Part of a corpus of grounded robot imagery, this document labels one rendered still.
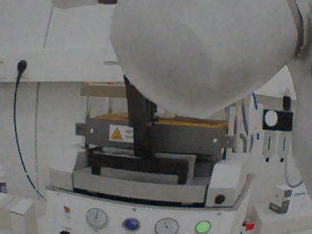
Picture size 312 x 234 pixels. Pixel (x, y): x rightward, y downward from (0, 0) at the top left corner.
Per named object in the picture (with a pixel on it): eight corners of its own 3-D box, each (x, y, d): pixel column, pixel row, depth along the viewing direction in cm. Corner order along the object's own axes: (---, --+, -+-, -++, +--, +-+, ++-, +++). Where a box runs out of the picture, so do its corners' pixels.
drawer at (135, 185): (116, 175, 137) (117, 137, 137) (224, 183, 132) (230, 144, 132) (73, 191, 108) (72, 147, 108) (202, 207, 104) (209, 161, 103)
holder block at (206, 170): (120, 158, 135) (120, 145, 135) (221, 165, 131) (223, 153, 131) (96, 166, 119) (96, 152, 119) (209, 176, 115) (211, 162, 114)
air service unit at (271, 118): (246, 161, 137) (252, 90, 136) (296, 160, 134) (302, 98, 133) (244, 163, 132) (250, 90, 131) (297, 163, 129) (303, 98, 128)
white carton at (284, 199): (268, 208, 166) (273, 185, 165) (319, 199, 170) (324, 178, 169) (278, 214, 154) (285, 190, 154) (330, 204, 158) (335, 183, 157)
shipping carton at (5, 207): (2, 221, 134) (-3, 190, 133) (41, 233, 133) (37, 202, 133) (-14, 233, 115) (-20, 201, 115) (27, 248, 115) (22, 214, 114)
